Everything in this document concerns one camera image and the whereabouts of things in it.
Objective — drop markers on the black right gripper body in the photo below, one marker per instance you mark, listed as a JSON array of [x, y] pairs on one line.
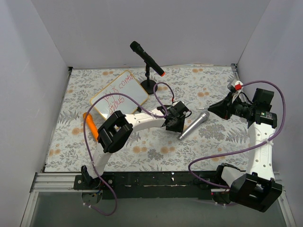
[[227, 109]]

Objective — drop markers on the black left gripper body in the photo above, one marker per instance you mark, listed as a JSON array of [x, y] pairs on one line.
[[174, 121]]

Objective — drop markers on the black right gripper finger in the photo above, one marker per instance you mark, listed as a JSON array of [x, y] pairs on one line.
[[221, 105], [225, 114]]

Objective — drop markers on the yellow framed whiteboard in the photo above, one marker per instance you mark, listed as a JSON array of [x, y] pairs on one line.
[[125, 94]]

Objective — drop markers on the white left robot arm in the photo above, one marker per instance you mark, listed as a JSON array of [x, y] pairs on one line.
[[116, 130]]

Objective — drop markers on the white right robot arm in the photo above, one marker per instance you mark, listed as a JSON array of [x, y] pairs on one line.
[[256, 187]]

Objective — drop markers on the floral patterned table mat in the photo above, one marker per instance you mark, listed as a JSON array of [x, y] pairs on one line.
[[214, 142]]

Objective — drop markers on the silver microphone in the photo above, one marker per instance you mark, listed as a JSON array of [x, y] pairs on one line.
[[203, 117]]

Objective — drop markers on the black round microphone stand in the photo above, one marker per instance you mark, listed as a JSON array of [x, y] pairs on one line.
[[149, 85]]

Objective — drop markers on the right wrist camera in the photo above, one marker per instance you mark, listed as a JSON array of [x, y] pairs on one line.
[[235, 87]]

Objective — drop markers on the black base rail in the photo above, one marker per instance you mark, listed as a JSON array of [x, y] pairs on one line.
[[181, 184]]

